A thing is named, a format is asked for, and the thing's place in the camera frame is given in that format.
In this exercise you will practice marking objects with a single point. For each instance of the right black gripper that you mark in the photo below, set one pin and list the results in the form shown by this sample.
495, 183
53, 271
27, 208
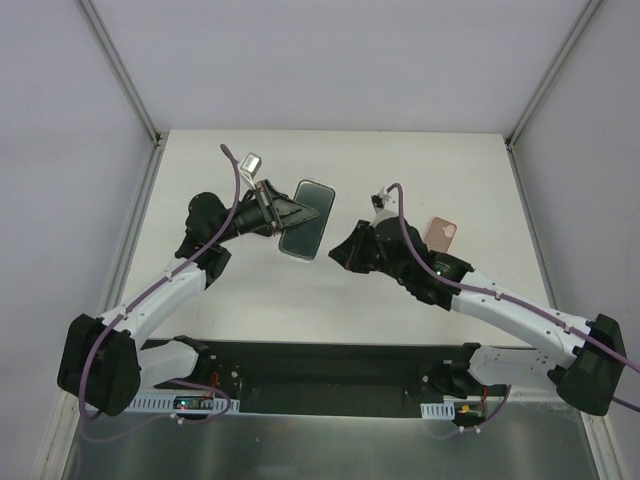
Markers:
360, 248

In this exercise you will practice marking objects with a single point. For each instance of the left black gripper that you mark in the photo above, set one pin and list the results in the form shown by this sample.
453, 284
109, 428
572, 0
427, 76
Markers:
271, 205

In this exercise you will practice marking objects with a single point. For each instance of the black phone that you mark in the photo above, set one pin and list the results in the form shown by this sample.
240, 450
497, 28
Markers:
302, 241

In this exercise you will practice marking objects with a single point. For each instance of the pink phone case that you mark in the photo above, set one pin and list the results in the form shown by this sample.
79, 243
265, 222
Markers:
439, 234

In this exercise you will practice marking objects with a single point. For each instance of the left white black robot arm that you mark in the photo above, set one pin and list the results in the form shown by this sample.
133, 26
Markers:
199, 261

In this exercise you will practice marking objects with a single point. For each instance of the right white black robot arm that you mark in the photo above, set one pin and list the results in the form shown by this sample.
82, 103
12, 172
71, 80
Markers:
442, 280

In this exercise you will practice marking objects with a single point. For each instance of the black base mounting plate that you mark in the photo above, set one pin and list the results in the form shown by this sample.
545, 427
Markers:
353, 380

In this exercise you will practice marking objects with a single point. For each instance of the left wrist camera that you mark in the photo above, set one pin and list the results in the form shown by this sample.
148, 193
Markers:
250, 165

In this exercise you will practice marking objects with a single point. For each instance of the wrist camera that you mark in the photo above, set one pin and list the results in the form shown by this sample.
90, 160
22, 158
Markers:
250, 165
384, 206

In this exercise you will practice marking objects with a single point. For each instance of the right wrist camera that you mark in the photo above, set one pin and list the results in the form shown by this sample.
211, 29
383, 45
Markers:
384, 206

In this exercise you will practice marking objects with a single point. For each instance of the aluminium frame front rail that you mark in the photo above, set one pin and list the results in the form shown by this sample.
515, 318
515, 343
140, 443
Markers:
110, 381

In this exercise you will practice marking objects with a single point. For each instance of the right aluminium frame post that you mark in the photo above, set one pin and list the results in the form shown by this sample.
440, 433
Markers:
577, 30

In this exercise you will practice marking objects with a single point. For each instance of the aluminium frame post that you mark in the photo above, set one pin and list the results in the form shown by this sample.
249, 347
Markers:
109, 50
577, 30

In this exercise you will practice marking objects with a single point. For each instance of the right white cable duct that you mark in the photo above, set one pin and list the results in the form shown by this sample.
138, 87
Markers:
444, 410

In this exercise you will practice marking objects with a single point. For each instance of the white cable duct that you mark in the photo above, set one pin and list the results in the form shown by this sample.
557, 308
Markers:
444, 410
172, 403

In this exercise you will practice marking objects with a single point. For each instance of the left white cable duct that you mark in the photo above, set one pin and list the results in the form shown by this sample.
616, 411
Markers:
172, 403

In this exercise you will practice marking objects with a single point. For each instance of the left aluminium frame post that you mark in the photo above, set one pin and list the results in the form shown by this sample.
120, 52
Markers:
109, 50

